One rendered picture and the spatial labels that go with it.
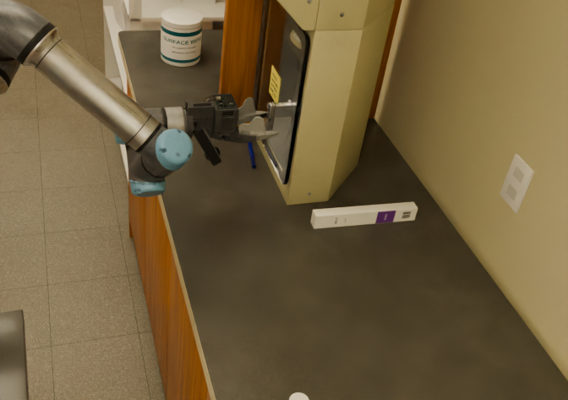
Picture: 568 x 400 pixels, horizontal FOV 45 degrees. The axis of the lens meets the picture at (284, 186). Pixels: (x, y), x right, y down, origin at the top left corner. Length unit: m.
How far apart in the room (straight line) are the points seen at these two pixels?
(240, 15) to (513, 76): 0.70
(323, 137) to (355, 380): 0.58
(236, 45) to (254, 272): 0.65
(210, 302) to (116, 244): 1.56
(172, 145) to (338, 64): 0.42
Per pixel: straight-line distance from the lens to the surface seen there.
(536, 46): 1.56
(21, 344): 1.42
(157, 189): 1.50
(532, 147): 1.57
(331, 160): 1.69
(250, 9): 1.84
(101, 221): 3.10
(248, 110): 1.64
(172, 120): 1.53
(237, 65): 1.90
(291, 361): 1.38
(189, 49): 2.27
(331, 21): 1.49
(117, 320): 2.70
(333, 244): 1.64
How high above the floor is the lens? 2.01
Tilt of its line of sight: 37 degrees down
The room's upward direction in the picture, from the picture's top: 9 degrees clockwise
